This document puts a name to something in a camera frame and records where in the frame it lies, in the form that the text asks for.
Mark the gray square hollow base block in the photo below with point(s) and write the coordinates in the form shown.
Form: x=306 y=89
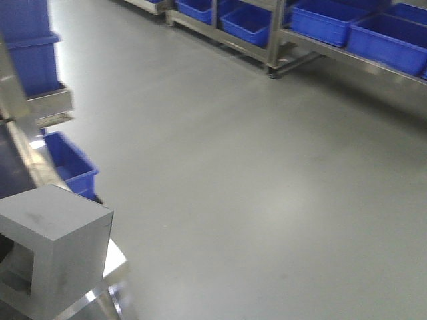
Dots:
x=60 y=242

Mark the small blue bin under table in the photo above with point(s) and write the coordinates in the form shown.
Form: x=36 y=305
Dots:
x=72 y=164

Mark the large blue bin on rack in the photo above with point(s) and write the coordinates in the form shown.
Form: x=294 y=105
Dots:
x=31 y=43

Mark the steel shelf rack with bins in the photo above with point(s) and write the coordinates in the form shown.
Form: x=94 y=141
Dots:
x=285 y=50

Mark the stainless steel rack frame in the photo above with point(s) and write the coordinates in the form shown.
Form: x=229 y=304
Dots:
x=26 y=116

